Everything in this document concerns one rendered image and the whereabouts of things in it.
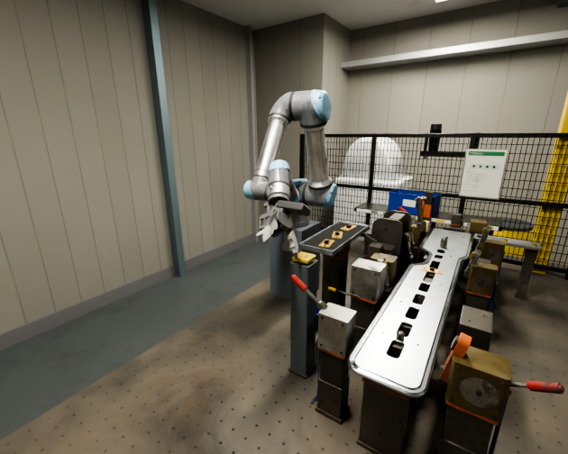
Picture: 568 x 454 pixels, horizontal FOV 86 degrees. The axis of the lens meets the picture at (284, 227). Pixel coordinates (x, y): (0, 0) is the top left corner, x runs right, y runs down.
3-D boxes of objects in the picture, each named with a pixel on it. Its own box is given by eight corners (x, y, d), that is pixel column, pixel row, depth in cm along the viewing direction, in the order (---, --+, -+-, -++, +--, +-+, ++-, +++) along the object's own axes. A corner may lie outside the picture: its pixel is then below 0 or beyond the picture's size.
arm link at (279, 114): (269, 86, 128) (237, 193, 117) (293, 85, 124) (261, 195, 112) (279, 104, 138) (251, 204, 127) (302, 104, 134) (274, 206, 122)
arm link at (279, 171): (293, 170, 113) (286, 155, 106) (293, 195, 107) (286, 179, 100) (273, 175, 115) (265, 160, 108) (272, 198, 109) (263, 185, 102)
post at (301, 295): (306, 379, 109) (308, 267, 97) (288, 370, 114) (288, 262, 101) (316, 367, 115) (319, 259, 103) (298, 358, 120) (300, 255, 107)
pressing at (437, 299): (436, 409, 64) (437, 404, 64) (338, 366, 76) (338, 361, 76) (474, 235, 174) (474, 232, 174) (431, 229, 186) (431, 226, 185)
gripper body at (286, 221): (274, 240, 101) (274, 209, 107) (294, 231, 97) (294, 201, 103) (258, 231, 96) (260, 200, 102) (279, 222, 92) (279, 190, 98)
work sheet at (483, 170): (499, 199, 191) (509, 149, 182) (458, 195, 203) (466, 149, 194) (499, 199, 193) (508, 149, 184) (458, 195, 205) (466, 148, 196)
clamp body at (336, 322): (340, 426, 92) (347, 323, 82) (306, 407, 99) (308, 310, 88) (350, 409, 98) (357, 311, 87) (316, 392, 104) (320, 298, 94)
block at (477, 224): (475, 280, 182) (487, 222, 172) (460, 277, 186) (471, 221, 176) (476, 276, 188) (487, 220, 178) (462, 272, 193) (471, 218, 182)
